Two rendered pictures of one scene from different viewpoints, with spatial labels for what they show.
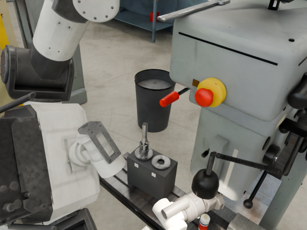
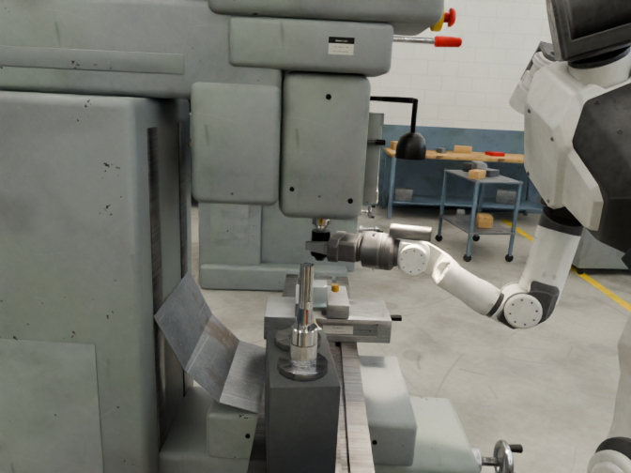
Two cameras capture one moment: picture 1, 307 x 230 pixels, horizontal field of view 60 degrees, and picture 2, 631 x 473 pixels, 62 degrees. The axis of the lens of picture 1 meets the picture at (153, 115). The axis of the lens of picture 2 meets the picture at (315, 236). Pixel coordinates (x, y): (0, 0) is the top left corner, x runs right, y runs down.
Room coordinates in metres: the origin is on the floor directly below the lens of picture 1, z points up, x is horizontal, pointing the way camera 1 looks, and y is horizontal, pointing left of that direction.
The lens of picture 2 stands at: (1.45, 0.69, 1.59)
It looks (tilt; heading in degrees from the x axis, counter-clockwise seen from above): 15 degrees down; 231
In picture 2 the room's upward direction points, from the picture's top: 3 degrees clockwise
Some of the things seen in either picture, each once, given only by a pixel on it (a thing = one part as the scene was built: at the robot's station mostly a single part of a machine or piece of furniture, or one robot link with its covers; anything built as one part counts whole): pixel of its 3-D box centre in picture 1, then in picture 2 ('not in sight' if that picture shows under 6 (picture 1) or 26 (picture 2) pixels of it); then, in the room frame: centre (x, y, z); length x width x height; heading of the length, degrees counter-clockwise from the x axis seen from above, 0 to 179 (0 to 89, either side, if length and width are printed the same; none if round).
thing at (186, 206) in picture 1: (174, 211); (405, 249); (0.54, -0.09, 1.24); 0.11 x 0.11 x 0.11; 36
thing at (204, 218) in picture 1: (204, 221); not in sight; (0.67, -0.25, 0.98); 0.04 x 0.04 x 0.11
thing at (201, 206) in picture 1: (200, 200); (357, 249); (0.60, -0.19, 1.23); 0.13 x 0.12 x 0.10; 36
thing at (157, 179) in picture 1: (151, 171); (299, 396); (0.90, -0.01, 1.03); 0.22 x 0.12 x 0.20; 58
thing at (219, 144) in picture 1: (214, 165); (371, 158); (0.57, -0.19, 1.44); 0.04 x 0.04 x 0.21; 51
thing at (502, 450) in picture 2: not in sight; (490, 461); (0.27, 0.05, 0.63); 0.16 x 0.12 x 0.12; 141
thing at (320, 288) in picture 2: not in sight; (317, 293); (0.56, -0.38, 1.04); 0.06 x 0.05 x 0.06; 53
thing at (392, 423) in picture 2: not in sight; (312, 402); (0.65, -0.26, 0.79); 0.50 x 0.35 x 0.12; 141
